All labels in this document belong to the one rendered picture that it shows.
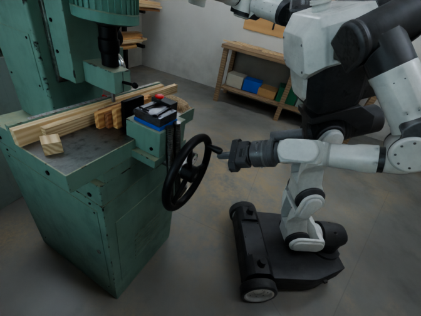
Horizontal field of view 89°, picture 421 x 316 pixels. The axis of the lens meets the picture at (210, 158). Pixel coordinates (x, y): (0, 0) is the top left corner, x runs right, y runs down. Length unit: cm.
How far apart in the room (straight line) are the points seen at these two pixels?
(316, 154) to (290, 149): 7
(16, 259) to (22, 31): 116
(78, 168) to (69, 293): 93
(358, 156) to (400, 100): 15
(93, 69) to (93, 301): 109
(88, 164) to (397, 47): 75
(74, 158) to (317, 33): 72
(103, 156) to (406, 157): 73
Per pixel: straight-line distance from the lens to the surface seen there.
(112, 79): 77
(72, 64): 84
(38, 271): 156
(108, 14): 70
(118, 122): 77
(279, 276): 140
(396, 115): 63
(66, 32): 82
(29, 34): 90
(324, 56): 72
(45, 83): 93
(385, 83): 62
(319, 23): 72
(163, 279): 142
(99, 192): 73
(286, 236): 139
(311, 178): 108
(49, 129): 74
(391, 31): 63
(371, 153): 65
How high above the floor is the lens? 130
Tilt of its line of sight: 35 degrees down
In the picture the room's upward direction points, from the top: 13 degrees clockwise
